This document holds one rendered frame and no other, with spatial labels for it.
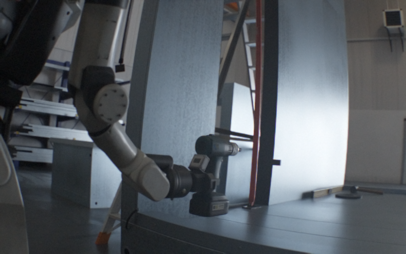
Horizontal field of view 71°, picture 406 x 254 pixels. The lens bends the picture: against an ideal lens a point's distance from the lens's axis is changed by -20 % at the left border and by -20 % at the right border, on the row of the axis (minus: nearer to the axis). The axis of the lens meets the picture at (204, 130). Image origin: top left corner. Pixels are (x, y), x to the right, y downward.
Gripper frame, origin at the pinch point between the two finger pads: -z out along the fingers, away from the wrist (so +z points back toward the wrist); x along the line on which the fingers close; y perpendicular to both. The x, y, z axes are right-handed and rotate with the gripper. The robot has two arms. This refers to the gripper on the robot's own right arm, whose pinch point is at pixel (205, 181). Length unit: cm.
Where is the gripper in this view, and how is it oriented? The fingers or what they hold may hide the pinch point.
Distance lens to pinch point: 101.8
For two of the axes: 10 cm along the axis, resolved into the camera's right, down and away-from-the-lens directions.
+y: -0.8, 9.9, -0.6
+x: -7.7, -0.3, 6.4
